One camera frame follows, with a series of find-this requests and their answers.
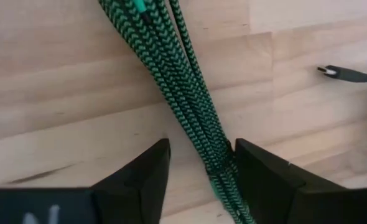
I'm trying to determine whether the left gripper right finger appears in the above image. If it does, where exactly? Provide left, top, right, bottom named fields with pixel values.
left=234, top=138, right=348, bottom=224

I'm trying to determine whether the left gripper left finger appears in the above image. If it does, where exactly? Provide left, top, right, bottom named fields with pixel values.
left=90, top=138, right=172, bottom=224

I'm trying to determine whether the green braided usb cable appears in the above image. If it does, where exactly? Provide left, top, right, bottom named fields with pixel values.
left=98, top=0, right=258, bottom=224

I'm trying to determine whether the black usb cable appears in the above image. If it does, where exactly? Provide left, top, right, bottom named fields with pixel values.
left=317, top=64, right=367, bottom=91

